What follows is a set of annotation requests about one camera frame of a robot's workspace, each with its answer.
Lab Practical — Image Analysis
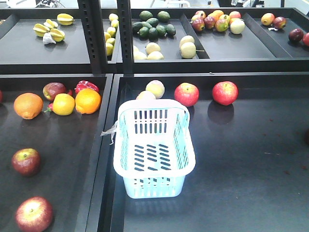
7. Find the black wooden produce stand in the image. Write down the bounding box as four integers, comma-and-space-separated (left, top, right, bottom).
0, 8, 309, 232

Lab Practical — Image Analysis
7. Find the red chili pepper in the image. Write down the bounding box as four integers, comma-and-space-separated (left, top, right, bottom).
44, 103, 53, 113

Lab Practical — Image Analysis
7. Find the orange with navel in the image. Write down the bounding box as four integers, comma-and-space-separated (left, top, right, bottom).
14, 92, 43, 119

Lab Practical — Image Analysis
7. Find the pale peach front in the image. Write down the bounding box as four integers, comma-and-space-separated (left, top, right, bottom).
136, 90, 156, 100

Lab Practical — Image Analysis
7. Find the red apple front left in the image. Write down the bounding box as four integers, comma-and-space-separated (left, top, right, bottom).
15, 196, 53, 232

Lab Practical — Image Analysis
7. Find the dark red apple middle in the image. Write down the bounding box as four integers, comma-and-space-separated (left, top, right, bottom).
11, 148, 41, 176

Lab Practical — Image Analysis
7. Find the red yellow mottled apple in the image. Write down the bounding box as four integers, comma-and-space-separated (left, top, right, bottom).
42, 82, 67, 102

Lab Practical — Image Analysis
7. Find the yellow starfruit back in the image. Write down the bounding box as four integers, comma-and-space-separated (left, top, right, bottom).
57, 13, 74, 26

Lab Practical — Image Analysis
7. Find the black perforated upright right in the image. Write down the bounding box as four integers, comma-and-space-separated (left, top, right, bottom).
117, 0, 134, 74

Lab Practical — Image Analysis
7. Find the yellow round apple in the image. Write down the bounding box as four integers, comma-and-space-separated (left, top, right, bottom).
53, 93, 75, 116

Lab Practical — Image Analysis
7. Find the pale peach back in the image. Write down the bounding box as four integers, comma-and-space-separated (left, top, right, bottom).
145, 80, 165, 99

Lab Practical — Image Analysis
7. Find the red apple behind basket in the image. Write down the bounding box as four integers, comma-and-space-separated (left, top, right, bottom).
174, 82, 199, 107

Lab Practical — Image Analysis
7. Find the white garlic bulb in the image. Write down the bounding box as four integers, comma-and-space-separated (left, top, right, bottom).
42, 33, 56, 45

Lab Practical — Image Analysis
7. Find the red apple right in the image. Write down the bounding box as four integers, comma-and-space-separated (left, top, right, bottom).
212, 81, 239, 106

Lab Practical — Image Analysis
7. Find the yellow starfruit right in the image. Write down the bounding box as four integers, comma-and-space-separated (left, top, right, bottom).
49, 28, 65, 42

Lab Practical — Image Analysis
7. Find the bright orange right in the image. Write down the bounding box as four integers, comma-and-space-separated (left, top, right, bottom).
75, 88, 101, 114

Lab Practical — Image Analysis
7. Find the light blue plastic basket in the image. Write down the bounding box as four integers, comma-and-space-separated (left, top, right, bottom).
113, 99, 196, 199

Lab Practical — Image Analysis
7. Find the pale peach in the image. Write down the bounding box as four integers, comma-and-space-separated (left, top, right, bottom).
145, 80, 165, 99
136, 90, 156, 100

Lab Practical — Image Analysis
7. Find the yellow starfruit left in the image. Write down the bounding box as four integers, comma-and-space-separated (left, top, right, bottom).
33, 23, 50, 37

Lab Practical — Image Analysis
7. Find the red bell pepper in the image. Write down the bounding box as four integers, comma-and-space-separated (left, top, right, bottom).
74, 80, 99, 94

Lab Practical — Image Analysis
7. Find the yellow starfruit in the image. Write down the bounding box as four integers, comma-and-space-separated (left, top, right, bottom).
57, 13, 74, 26
49, 28, 65, 42
33, 23, 50, 37

